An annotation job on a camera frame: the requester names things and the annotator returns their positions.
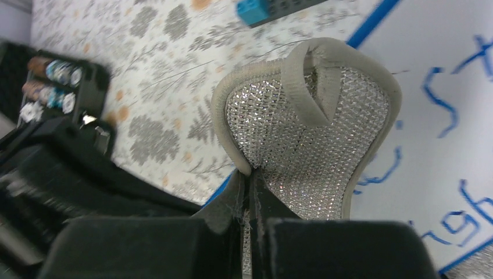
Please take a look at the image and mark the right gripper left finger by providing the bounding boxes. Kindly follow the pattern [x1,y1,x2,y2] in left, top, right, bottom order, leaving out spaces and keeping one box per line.
[38,171,245,278]

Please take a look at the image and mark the silver sparkly scrub sponge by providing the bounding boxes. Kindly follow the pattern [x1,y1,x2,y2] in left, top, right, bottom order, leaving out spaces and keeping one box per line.
[211,38,402,278]

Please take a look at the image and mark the dark grey lego baseplate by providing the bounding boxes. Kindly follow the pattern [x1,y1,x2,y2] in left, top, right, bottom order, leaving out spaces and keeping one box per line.
[247,0,326,28]

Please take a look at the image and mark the floral table mat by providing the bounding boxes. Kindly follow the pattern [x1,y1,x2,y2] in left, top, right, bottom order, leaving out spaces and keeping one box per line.
[31,1,378,205]

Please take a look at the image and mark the blue framed whiteboard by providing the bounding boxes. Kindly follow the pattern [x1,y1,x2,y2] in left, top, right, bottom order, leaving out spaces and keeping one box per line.
[200,0,493,275]

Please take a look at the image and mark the black poker chip case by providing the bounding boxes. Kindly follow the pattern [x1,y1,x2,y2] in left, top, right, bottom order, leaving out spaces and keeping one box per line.
[1,40,116,156]

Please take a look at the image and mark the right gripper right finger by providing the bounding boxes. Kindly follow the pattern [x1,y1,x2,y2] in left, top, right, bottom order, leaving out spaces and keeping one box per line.
[248,170,439,278]

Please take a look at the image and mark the small blue lego brick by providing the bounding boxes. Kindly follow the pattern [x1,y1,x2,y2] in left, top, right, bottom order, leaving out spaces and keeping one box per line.
[236,0,269,26]

